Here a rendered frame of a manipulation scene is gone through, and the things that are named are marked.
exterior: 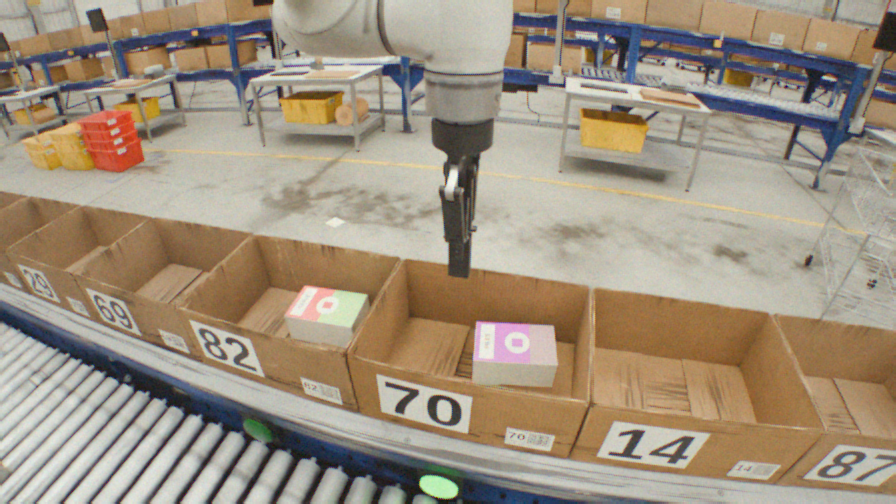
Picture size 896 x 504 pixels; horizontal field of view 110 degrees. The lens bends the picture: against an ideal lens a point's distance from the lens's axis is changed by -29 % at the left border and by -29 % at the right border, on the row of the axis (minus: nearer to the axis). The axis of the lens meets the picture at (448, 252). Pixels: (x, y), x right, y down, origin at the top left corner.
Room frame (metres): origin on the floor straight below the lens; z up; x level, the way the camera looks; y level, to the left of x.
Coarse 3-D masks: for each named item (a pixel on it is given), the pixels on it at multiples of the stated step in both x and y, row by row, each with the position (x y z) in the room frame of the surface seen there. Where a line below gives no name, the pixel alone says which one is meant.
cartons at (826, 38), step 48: (240, 0) 5.84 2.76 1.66; (528, 0) 4.88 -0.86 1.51; (576, 0) 4.73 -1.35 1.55; (624, 0) 4.61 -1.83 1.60; (672, 0) 4.48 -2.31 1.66; (48, 48) 7.15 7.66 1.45; (240, 48) 5.67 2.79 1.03; (528, 48) 4.62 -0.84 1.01; (576, 48) 4.87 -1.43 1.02; (816, 48) 4.06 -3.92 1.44; (864, 48) 3.92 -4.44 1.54
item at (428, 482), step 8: (424, 480) 0.35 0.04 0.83; (432, 480) 0.35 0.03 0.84; (440, 480) 0.35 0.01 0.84; (424, 488) 0.35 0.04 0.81; (432, 488) 0.34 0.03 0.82; (440, 488) 0.34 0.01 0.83; (448, 488) 0.34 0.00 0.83; (456, 488) 0.34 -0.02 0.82; (440, 496) 0.34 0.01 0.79; (448, 496) 0.34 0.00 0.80
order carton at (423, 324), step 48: (384, 288) 0.64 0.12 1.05; (432, 288) 0.73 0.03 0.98; (480, 288) 0.70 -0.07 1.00; (528, 288) 0.67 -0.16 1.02; (576, 288) 0.65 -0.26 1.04; (384, 336) 0.61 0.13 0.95; (432, 336) 0.67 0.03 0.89; (576, 336) 0.64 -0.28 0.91; (432, 384) 0.42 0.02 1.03; (480, 384) 0.41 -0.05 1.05; (576, 384) 0.49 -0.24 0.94; (432, 432) 0.43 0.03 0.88; (480, 432) 0.40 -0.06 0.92; (576, 432) 0.36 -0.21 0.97
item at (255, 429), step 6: (246, 420) 0.46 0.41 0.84; (252, 420) 0.45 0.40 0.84; (246, 426) 0.45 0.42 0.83; (252, 426) 0.44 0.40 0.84; (258, 426) 0.44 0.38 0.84; (264, 426) 0.45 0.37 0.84; (252, 432) 0.45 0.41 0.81; (258, 432) 0.44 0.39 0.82; (264, 432) 0.44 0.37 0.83; (270, 432) 0.45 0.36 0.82; (258, 438) 0.44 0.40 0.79; (264, 438) 0.44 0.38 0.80; (270, 438) 0.44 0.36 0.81
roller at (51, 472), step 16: (112, 400) 0.52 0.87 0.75; (128, 400) 0.55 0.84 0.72; (96, 416) 0.47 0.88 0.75; (112, 416) 0.49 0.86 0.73; (80, 432) 0.42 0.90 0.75; (96, 432) 0.43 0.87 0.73; (64, 448) 0.37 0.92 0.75; (80, 448) 0.38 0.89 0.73; (48, 464) 0.32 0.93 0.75; (64, 464) 0.34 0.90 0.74; (32, 480) 0.28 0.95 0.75; (48, 480) 0.29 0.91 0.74; (16, 496) 0.24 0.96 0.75; (32, 496) 0.25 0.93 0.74
